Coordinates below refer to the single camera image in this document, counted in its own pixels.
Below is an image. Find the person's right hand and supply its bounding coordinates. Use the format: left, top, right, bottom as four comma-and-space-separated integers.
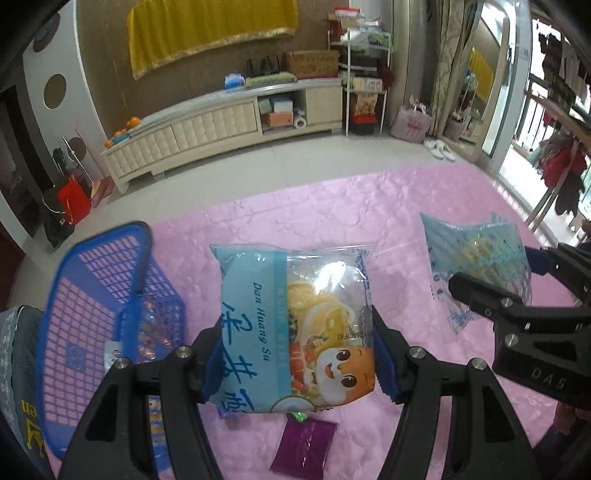
550, 400, 581, 438

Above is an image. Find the pink quilted mattress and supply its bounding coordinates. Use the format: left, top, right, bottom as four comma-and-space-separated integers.
44, 164, 591, 480

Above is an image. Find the red garment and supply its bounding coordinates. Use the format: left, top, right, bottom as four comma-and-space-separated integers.
538, 138, 587, 188

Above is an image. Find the person's grey printed clothing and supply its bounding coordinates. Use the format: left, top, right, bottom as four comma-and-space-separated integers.
0, 305, 61, 478

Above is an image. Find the light blue patterned bread packet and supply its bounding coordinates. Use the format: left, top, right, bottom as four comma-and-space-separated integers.
419, 211, 533, 342

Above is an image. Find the cream framed floor mirror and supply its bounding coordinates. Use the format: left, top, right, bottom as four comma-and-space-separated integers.
445, 0, 532, 174

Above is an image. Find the yellow cloth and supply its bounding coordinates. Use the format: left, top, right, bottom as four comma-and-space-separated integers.
127, 0, 298, 80

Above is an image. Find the black router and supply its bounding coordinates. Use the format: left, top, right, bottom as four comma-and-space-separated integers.
247, 55, 282, 77

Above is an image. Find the blue plastic basket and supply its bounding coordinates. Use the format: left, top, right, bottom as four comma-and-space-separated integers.
36, 220, 188, 460

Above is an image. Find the red bag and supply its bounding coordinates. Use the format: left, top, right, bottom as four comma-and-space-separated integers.
56, 178, 92, 217

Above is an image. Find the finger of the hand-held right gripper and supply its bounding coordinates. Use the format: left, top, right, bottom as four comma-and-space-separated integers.
448, 271, 528, 325
524, 241, 591, 305

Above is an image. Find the round wall decoration blue plate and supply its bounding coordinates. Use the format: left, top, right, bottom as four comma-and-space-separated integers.
32, 11, 63, 51

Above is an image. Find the patterned curtain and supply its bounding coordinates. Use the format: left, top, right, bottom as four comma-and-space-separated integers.
436, 0, 483, 139

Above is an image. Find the purple snack packet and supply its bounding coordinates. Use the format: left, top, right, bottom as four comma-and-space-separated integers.
269, 412, 340, 476

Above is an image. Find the red black box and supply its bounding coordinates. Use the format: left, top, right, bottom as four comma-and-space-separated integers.
350, 113, 380, 136

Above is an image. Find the white shelf rack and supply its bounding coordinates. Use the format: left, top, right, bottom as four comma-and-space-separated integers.
327, 7, 394, 137

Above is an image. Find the cardboard box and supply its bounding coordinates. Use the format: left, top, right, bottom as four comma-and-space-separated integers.
284, 50, 340, 79

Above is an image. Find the cream TV cabinet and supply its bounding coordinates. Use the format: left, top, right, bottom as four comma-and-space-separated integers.
100, 76, 345, 193

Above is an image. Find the green folded cloth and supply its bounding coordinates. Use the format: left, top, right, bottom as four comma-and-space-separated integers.
245, 71, 297, 88

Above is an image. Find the grey laundry basket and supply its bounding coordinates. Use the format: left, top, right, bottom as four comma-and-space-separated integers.
444, 115, 467, 141

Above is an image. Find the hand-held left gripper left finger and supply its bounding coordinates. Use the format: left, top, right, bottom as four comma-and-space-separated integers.
60, 320, 227, 480

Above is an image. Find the standing air conditioner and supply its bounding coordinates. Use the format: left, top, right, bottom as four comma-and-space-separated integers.
392, 0, 441, 121

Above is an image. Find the yellow picture bag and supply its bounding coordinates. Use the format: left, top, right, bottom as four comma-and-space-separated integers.
353, 92, 378, 116

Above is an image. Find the black garment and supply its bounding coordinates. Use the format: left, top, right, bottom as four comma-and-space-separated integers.
551, 175, 587, 217

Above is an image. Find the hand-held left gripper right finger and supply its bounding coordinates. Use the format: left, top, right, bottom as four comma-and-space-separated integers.
369, 305, 541, 480

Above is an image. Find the blue cartoon pastry packet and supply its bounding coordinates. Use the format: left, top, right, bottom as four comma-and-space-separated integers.
209, 241, 400, 414

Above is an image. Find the hanging laundry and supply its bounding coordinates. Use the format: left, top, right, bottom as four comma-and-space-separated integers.
536, 18, 591, 107

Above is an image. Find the wooden drying rack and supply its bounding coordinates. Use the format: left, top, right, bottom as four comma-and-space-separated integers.
526, 76, 591, 232

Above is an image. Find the pink tote bag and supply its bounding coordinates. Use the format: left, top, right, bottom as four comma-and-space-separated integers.
392, 99, 435, 141

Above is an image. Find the pink broom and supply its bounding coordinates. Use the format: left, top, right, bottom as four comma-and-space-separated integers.
76, 131, 116, 208

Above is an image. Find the black bag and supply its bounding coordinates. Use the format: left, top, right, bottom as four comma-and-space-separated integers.
38, 187, 77, 250

